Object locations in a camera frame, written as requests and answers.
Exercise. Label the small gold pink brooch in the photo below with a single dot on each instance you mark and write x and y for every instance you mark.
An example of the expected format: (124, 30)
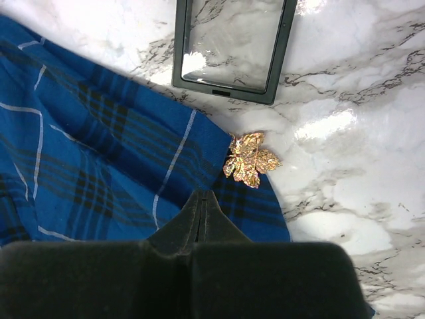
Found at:
(247, 160)

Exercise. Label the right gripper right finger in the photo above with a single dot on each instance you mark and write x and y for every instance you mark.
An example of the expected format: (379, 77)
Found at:
(271, 280)

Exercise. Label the brooch box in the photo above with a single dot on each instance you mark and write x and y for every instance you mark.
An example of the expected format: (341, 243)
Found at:
(233, 49)

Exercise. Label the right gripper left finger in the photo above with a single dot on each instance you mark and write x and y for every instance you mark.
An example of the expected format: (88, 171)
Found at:
(104, 279)

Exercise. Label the blue plaid shirt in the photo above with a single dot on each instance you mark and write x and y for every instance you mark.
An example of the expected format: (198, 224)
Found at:
(88, 155)

